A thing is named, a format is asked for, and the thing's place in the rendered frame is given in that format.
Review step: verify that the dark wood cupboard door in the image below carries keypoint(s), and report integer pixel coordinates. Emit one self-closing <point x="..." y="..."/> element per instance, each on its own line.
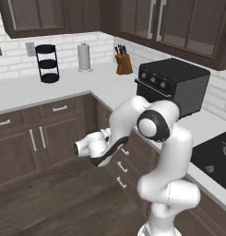
<point x="16" y="156"/>
<point x="63" y="141"/>
<point x="206" y="219"/>
<point x="102" y="115"/>

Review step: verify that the grey wall outlet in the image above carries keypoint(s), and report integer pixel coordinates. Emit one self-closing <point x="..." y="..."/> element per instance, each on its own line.
<point x="30" y="49"/>

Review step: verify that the white paper towel roll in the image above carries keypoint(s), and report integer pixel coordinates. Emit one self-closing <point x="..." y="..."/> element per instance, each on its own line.
<point x="84" y="56"/>

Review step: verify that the black toaster oven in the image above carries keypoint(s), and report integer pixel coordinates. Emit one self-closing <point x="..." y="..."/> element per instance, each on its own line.
<point x="185" y="83"/>

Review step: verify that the black hob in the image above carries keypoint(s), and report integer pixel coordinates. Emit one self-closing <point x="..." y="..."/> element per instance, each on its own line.
<point x="214" y="159"/>

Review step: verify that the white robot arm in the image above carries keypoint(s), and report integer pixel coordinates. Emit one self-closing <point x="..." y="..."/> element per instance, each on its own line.
<point x="166" y="172"/>

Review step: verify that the black three-tier stand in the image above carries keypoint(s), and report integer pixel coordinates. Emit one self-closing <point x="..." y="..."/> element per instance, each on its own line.
<point x="48" y="63"/>

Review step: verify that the dark wood drawer front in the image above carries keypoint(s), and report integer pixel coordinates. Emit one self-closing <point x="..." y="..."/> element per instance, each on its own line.
<point x="133" y="167"/>
<point x="8" y="123"/>
<point x="59" y="108"/>
<point x="142" y="147"/>
<point x="123" y="190"/>

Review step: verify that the brown wooden knife block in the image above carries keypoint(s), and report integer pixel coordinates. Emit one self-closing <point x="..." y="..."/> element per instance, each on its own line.
<point x="123" y="64"/>

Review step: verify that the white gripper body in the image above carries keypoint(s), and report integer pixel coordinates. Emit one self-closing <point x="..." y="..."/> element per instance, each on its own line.
<point x="88" y="144"/>

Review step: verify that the dark wood glass-door wall cupboard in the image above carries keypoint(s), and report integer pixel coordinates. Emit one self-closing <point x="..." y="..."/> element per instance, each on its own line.
<point x="37" y="15"/>
<point x="185" y="24"/>

